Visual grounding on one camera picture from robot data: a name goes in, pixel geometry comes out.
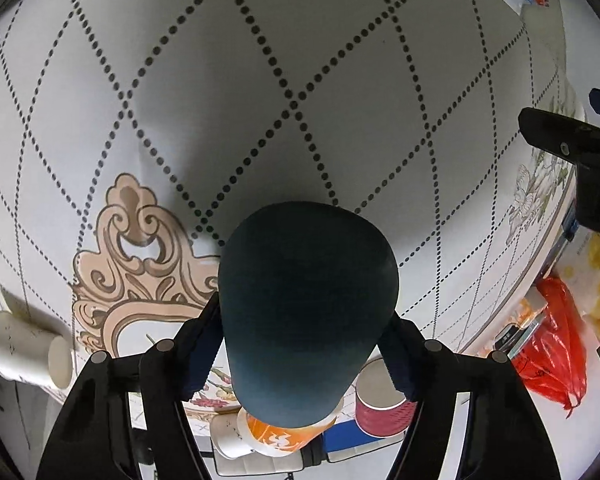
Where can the small white cup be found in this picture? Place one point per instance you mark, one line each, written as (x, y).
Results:
(230, 437)

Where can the yellow print snack packet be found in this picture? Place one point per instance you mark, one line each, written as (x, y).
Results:
(597, 270)

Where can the dark teal cup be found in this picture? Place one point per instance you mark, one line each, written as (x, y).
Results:
(305, 310)

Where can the red plastic bag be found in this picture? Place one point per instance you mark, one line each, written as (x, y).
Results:
(555, 340)

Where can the red ribbed paper cup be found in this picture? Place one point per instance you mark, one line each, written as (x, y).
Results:
(382, 405)

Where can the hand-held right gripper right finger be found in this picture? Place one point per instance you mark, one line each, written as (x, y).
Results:
(403, 366)

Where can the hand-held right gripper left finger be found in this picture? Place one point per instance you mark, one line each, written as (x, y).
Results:
(203, 355)

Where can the blue flat box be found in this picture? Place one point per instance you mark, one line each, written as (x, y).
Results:
(352, 435)

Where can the small printed box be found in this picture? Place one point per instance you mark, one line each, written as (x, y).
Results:
(522, 330)

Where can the orange patterned paper cup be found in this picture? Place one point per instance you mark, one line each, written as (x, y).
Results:
(280, 437)

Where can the white paper cup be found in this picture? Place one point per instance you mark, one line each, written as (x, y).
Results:
(27, 350)

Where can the dotted ornament print tablecloth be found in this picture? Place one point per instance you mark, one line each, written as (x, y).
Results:
(260, 90)

